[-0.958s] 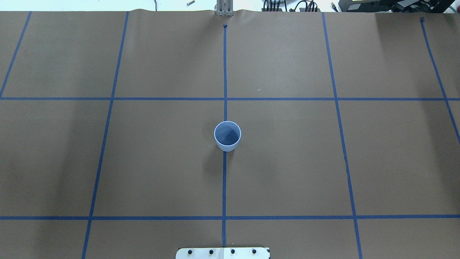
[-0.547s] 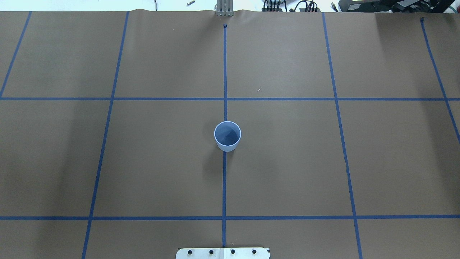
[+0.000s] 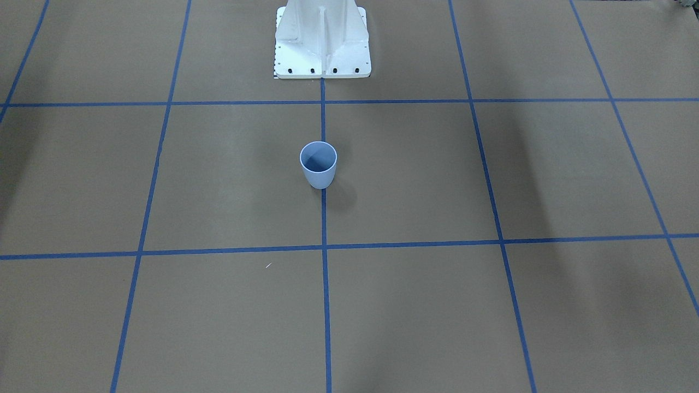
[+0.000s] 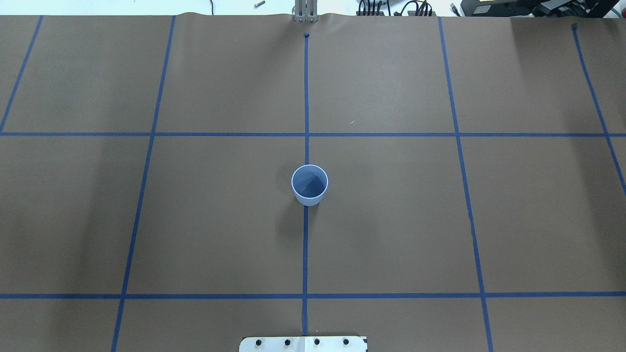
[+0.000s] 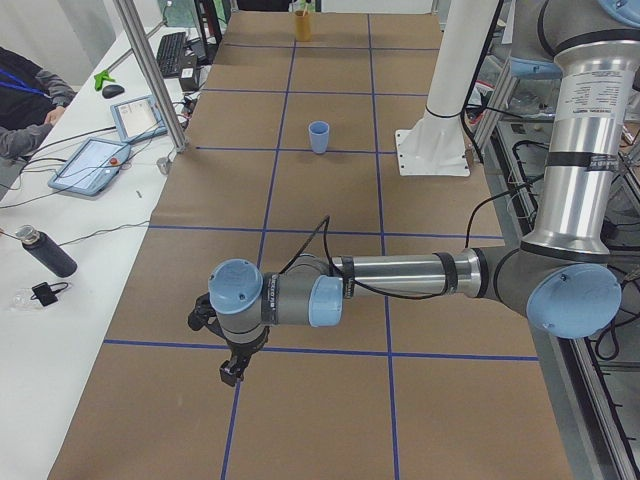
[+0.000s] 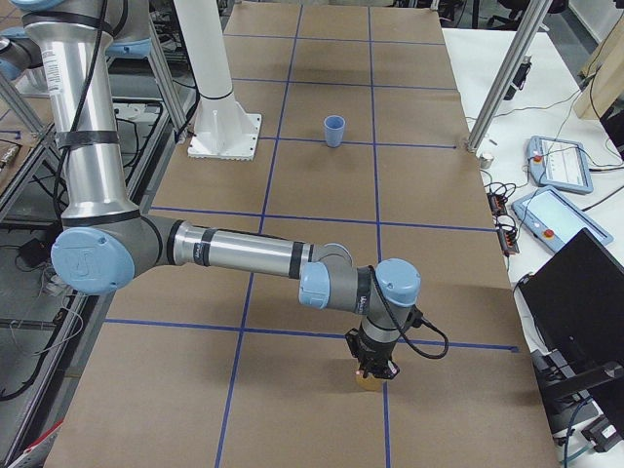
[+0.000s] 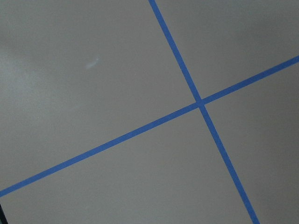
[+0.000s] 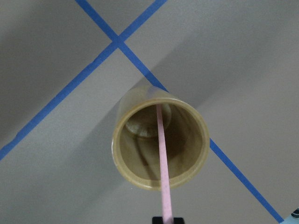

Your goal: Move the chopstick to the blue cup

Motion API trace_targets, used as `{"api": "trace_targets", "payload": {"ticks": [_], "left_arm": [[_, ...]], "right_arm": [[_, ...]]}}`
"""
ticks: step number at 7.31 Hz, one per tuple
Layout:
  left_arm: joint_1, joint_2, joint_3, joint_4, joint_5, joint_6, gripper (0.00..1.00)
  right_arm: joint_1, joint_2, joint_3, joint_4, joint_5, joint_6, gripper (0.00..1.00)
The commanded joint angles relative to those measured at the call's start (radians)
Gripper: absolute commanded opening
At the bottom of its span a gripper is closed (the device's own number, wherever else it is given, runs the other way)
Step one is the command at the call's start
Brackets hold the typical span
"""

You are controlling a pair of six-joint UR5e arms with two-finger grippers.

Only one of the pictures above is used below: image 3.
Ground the blue cup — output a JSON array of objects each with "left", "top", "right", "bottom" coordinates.
[{"left": 299, "top": 141, "right": 339, "bottom": 189}]

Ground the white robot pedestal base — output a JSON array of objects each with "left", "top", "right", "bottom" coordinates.
[{"left": 273, "top": 1, "right": 372, "bottom": 79}]

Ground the brown paper table cover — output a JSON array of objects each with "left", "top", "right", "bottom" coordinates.
[{"left": 2, "top": 1, "right": 697, "bottom": 392}]

